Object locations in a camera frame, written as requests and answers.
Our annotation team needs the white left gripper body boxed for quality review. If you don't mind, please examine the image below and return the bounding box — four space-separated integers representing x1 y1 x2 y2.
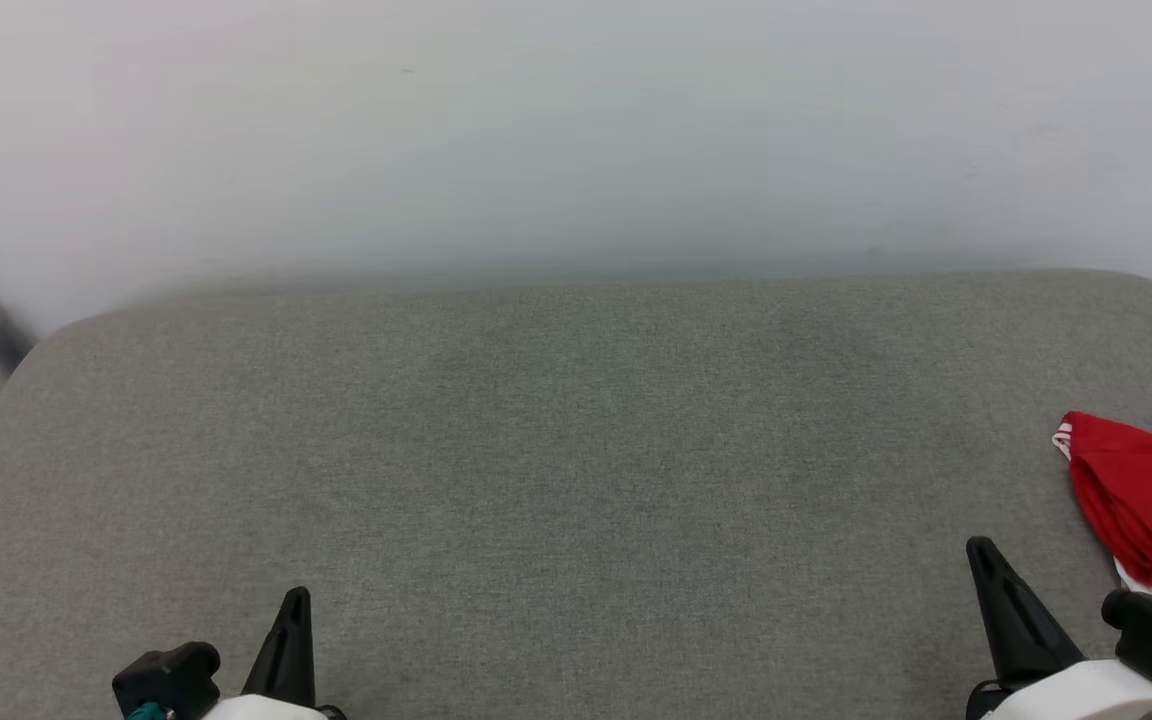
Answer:
200 693 348 720

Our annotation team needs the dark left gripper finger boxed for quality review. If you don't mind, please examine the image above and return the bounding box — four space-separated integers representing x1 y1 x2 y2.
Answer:
240 586 318 707

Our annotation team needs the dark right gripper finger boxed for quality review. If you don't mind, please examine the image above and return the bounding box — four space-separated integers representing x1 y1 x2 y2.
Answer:
965 536 1088 690

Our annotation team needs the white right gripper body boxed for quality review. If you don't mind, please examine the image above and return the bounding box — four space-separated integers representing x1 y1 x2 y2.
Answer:
965 657 1152 720

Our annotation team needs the red white basketball jersey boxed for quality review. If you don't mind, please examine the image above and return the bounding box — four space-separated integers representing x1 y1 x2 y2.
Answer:
1051 410 1152 605

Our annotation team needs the grey fabric sofa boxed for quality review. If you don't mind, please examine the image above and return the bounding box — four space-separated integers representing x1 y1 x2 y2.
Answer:
0 267 1152 720

